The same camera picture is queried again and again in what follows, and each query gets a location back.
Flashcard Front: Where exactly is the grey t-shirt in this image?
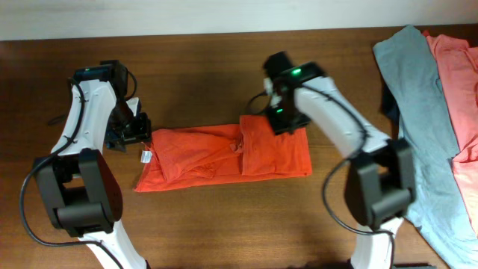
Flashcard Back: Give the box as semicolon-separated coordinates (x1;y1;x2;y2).
373;25;477;268

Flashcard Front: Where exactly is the right black cable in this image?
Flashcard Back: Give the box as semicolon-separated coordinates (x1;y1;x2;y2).
244;84;396;269

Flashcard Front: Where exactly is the orange soccer t-shirt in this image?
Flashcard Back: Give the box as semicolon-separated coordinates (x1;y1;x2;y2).
135;115;312;192

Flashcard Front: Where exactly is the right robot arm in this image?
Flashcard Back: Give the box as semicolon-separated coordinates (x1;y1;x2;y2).
263;52;417;268

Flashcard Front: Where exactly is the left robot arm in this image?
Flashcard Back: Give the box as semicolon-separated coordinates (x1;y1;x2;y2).
24;60;152;268

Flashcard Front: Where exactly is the pink coral t-shirt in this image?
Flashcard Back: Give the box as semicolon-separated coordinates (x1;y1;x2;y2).
426;34;477;232

